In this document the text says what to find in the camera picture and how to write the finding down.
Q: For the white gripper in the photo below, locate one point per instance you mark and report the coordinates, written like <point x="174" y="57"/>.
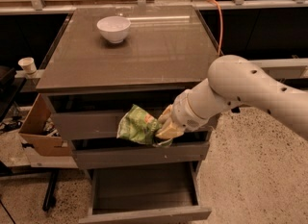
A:
<point x="185" y="113"/>

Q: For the green jalapeno chip bag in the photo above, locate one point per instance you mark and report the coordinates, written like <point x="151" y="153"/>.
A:
<point x="140" y="126"/>

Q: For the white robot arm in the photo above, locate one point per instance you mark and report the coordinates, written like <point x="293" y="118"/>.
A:
<point x="233" y="81"/>

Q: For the grey middle drawer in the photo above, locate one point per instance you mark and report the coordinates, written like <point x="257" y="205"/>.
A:
<point x="113" y="152"/>

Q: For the grey drawer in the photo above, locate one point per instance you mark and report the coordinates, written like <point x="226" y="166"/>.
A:
<point x="145" y="194"/>
<point x="113" y="152"/>
<point x="96" y="115"/>

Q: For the grey bottom drawer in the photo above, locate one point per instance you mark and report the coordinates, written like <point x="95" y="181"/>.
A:
<point x="145" y="194"/>

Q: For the grey drawer cabinet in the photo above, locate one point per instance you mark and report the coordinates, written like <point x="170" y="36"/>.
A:
<point x="167" y="47"/>

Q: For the grey top drawer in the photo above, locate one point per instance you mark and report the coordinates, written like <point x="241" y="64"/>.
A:
<point x="96" y="115"/>

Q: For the white ceramic bowl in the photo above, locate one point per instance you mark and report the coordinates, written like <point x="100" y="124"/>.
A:
<point x="114" y="29"/>

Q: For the brown cardboard box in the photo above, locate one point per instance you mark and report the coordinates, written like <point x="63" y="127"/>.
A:
<point x="33" y="132"/>

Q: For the black stand leg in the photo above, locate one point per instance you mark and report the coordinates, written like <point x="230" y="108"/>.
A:
<point x="50" y="199"/>

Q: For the white paper cup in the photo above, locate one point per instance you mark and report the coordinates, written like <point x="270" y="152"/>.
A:
<point x="28" y="65"/>

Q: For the grey metal rail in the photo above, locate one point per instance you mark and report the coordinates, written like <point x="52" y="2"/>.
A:
<point x="284" y="68"/>

